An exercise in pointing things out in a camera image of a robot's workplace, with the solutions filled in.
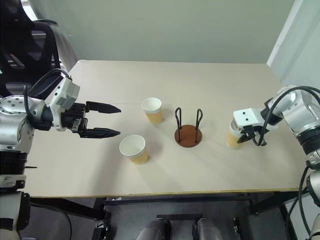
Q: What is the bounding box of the pale partition panel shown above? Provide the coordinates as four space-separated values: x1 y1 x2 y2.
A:
265 0 320 89

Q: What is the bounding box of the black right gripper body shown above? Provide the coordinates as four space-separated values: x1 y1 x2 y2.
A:
242 124 266 147

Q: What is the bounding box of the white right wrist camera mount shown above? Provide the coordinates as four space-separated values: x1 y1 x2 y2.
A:
232 107 264 131

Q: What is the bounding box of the wire cup holder brown base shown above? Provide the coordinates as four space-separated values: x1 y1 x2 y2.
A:
173 107 204 149

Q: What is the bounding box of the black office chair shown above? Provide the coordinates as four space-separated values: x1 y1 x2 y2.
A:
0 0 62 99

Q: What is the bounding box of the tan paper cup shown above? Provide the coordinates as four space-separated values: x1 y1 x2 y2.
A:
118 134 150 166
226 119 247 150
140 97 165 125

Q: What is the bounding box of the black cable under table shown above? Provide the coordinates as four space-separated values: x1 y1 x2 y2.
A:
29 201 74 240

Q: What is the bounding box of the black metal table frame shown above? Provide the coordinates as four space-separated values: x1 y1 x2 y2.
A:
29 191 307 240

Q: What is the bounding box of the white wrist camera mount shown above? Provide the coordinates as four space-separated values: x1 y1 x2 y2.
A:
48 76 81 132
232 107 264 131

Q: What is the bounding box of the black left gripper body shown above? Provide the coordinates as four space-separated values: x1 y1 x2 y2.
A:
60 102 89 138

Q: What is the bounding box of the black robot body cable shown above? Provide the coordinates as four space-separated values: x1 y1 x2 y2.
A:
286 164 313 240

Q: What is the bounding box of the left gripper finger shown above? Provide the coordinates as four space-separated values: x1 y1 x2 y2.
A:
85 101 122 114
79 127 122 140

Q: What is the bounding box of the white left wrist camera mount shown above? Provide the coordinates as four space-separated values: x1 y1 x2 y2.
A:
48 76 81 132

